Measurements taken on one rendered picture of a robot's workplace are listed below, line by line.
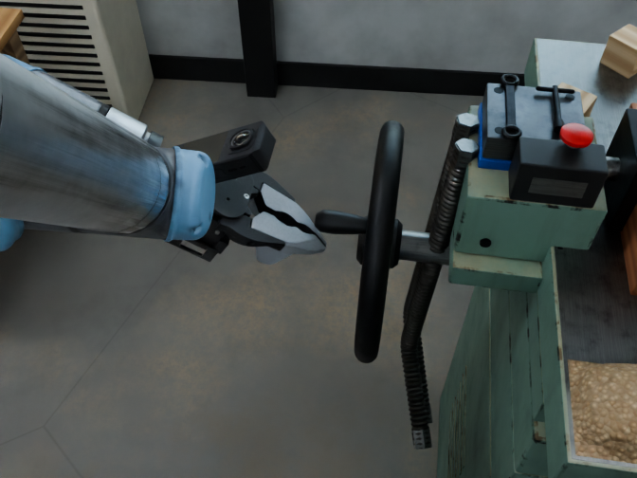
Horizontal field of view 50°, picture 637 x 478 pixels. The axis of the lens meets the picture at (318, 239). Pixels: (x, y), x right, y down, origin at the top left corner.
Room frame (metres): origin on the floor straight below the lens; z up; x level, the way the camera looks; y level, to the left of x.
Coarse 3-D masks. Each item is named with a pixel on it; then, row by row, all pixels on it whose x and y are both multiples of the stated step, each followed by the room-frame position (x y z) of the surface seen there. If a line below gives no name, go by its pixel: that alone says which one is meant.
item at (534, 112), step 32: (544, 96) 0.55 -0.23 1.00; (576, 96) 0.55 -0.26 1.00; (480, 128) 0.54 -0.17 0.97; (544, 128) 0.50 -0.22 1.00; (480, 160) 0.49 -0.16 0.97; (512, 160) 0.48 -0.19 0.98; (544, 160) 0.45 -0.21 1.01; (576, 160) 0.45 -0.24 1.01; (512, 192) 0.45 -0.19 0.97; (544, 192) 0.44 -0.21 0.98; (576, 192) 0.44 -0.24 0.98
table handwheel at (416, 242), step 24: (384, 144) 0.53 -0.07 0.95; (384, 168) 0.50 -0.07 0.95; (384, 192) 0.47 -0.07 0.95; (384, 216) 0.45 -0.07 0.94; (360, 240) 0.50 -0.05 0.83; (384, 240) 0.43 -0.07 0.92; (408, 240) 0.50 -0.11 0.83; (360, 264) 0.49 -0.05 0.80; (384, 264) 0.41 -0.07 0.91; (360, 288) 0.40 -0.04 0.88; (384, 288) 0.40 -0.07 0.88; (360, 312) 0.39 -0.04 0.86; (360, 336) 0.38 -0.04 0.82; (360, 360) 0.38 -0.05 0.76
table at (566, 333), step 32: (544, 64) 0.74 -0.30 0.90; (576, 64) 0.74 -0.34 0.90; (608, 96) 0.68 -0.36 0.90; (608, 128) 0.62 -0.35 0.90; (480, 256) 0.45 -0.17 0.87; (576, 256) 0.42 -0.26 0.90; (608, 256) 0.42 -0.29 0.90; (512, 288) 0.42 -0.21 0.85; (544, 288) 0.40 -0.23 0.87; (576, 288) 0.38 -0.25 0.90; (608, 288) 0.38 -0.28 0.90; (544, 320) 0.37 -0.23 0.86; (576, 320) 0.35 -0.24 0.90; (608, 320) 0.35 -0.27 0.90; (544, 352) 0.34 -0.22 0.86; (576, 352) 0.31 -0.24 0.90; (608, 352) 0.31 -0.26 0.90; (544, 384) 0.31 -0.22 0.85
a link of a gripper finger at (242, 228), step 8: (224, 224) 0.43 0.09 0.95; (232, 224) 0.43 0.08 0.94; (240, 224) 0.43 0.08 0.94; (248, 224) 0.44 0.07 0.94; (232, 232) 0.42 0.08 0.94; (240, 232) 0.42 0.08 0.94; (248, 232) 0.43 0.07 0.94; (256, 232) 0.43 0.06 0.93; (232, 240) 0.42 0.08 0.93; (240, 240) 0.42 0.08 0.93; (248, 240) 0.42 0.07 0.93; (256, 240) 0.42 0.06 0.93; (264, 240) 0.42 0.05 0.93; (272, 240) 0.43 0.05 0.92; (280, 240) 0.43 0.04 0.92; (280, 248) 0.43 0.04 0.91
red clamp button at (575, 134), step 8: (568, 128) 0.48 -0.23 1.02; (576, 128) 0.48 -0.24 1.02; (584, 128) 0.48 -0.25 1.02; (560, 136) 0.47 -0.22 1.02; (568, 136) 0.47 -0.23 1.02; (576, 136) 0.47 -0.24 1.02; (584, 136) 0.47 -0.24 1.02; (592, 136) 0.47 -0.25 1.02; (568, 144) 0.46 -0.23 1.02; (576, 144) 0.46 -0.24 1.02; (584, 144) 0.46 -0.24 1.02
